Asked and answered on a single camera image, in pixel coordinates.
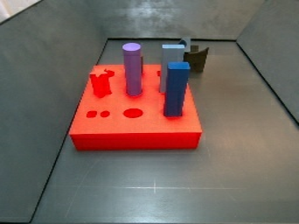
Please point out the purple cylinder peg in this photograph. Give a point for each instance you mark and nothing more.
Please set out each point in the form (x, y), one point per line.
(133, 65)

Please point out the red fixture base block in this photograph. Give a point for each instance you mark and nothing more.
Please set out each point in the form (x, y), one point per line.
(119, 122)

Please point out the light blue square peg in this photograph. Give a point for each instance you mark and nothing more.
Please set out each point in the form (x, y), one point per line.
(173, 54)

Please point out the dark blue rectangular peg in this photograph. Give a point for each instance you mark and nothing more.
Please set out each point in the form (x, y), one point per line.
(178, 75)

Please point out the red star peg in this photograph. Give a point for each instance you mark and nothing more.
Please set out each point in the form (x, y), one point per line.
(100, 83)

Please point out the dark olive curved fixture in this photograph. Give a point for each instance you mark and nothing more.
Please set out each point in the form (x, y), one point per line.
(197, 57)

